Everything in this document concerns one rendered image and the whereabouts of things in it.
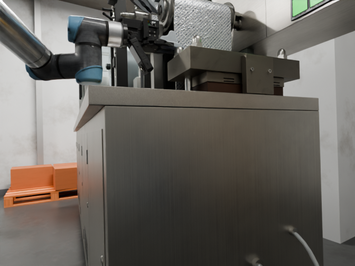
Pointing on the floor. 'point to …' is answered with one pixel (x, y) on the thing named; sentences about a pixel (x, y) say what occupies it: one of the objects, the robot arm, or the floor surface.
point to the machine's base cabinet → (199, 187)
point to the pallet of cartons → (41, 183)
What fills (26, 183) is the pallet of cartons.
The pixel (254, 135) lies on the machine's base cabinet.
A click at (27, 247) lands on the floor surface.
